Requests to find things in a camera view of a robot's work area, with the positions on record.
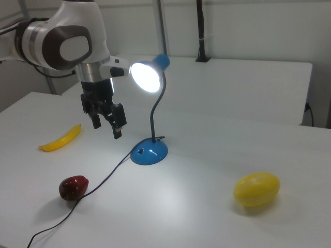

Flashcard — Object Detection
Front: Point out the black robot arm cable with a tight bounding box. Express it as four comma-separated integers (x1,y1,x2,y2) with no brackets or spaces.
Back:
33,64,77,79

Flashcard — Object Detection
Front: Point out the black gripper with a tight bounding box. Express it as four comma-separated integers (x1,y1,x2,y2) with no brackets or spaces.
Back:
80,77,128,141

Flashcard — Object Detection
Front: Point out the grey metal frame post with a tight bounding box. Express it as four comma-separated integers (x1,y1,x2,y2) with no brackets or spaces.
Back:
157,0,169,56

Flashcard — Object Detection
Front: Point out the yellow toy banana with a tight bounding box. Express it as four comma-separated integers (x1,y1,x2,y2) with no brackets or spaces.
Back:
38,124,83,153

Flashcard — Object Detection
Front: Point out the thin black lamp cable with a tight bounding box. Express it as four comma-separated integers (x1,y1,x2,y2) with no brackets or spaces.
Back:
26,151,134,248

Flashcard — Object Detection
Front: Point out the black pole with clamp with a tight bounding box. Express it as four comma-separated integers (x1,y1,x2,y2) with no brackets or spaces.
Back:
195,0,212,63

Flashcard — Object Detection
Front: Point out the dark red toy apple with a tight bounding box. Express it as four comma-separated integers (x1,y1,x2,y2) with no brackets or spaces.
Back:
58,175,89,202

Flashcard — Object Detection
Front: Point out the blue gooseneck desk lamp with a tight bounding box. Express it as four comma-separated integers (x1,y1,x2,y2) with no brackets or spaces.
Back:
130,53,171,166

